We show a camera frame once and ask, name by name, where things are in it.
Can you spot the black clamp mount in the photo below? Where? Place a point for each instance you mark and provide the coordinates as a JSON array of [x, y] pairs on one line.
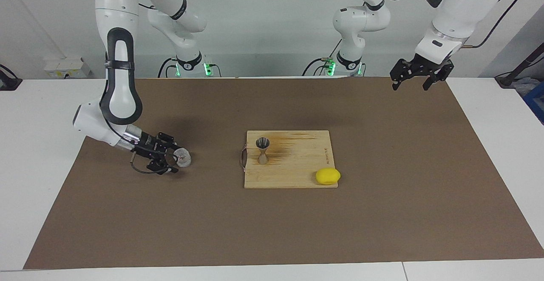
[[8, 83]]

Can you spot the black stand pole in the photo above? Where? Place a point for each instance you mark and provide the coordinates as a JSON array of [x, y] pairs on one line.
[[508, 79]]

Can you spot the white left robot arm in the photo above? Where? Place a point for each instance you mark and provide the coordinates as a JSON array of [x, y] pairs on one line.
[[459, 4]]

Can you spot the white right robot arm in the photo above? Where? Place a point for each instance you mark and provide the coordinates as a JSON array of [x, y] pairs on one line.
[[117, 81]]

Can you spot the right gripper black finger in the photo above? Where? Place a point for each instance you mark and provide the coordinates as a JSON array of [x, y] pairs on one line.
[[168, 140], [161, 168]]

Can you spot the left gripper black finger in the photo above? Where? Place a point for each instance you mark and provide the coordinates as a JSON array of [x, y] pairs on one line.
[[444, 72], [401, 70]]

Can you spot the blue box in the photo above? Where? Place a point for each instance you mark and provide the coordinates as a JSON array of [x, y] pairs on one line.
[[536, 100]]

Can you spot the steel jigger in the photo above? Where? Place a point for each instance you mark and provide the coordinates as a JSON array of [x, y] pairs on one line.
[[263, 157]]

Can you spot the clear glass cup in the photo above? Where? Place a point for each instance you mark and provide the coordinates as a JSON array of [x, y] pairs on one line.
[[183, 157]]

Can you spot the brown table mat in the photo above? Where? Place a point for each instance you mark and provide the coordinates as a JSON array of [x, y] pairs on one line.
[[272, 230]]

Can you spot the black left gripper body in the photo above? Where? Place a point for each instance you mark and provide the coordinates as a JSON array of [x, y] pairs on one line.
[[429, 65]]

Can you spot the yellow lemon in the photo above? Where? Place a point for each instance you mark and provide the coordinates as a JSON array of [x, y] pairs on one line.
[[327, 176]]

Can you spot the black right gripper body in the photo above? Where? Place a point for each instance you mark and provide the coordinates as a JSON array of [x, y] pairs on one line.
[[148, 148]]

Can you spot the wooden cutting board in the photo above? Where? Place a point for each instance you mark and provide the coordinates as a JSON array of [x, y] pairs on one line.
[[297, 166]]

